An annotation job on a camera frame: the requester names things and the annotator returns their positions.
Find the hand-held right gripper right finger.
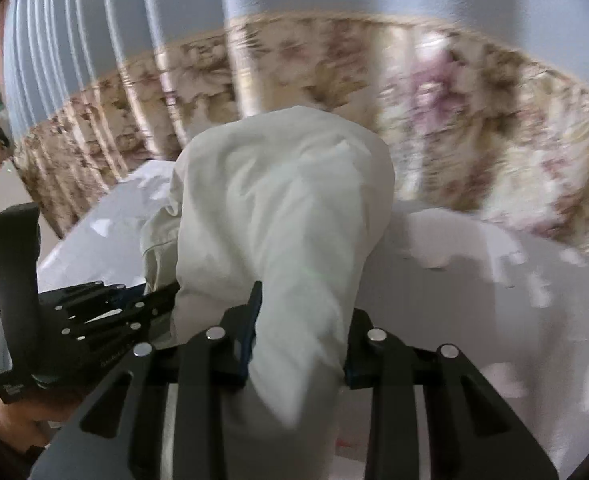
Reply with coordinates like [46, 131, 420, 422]
[342, 307, 560, 480]

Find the grey curtain with floral hem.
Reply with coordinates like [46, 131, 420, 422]
[2, 0, 589, 256]

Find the white bed sheet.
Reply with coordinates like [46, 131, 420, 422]
[37, 160, 589, 480]

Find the person's left hand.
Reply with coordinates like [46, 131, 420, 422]
[0, 385, 85, 443]

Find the cream large garment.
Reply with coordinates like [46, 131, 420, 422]
[139, 105, 396, 480]

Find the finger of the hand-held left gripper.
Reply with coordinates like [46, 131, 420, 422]
[61, 309, 175, 348]
[38, 281, 180, 320]

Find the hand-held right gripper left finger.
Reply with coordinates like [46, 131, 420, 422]
[29, 280, 265, 480]

